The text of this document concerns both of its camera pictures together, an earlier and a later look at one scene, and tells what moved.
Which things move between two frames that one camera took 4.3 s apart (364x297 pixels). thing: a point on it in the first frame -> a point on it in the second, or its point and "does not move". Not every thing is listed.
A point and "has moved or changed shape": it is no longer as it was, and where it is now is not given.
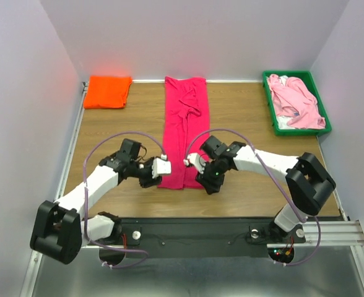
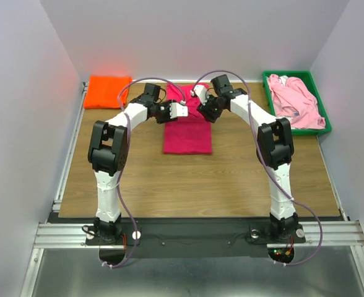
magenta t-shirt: [186, 129] has moved or changed shape
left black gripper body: [145, 174] -> [162, 112]
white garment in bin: [283, 78] does not move
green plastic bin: [306, 77] does not move
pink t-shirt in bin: [291, 98] does not move
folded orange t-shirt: [104, 91] does not move
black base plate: [203, 236] does not move
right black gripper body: [213, 176] -> [212, 109]
